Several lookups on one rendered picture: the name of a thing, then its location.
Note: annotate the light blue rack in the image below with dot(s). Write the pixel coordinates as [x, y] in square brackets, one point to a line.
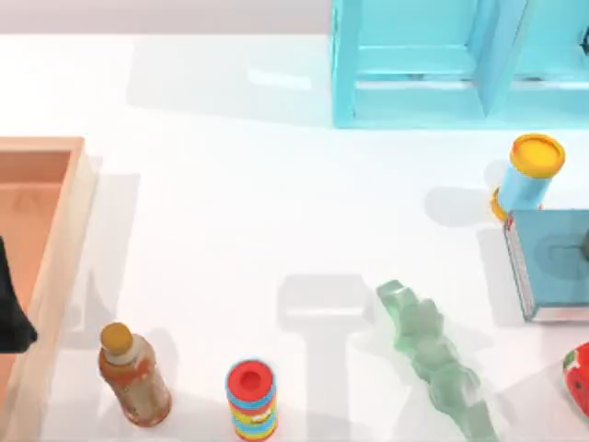
[414, 106]

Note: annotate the pale green egg tray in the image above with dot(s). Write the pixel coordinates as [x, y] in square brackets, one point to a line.
[428, 345]

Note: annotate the brown bottle with tan cap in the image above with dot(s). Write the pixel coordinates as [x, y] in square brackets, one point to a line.
[138, 382]

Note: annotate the blue can with yellow lid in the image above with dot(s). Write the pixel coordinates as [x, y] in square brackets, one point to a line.
[524, 179]

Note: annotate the blue book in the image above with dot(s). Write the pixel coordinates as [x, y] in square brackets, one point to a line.
[552, 262]

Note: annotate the shallow salmon-coloured box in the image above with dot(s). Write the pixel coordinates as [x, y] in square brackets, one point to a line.
[32, 202]

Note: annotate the red and white can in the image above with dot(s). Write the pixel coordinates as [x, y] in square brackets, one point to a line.
[580, 373]

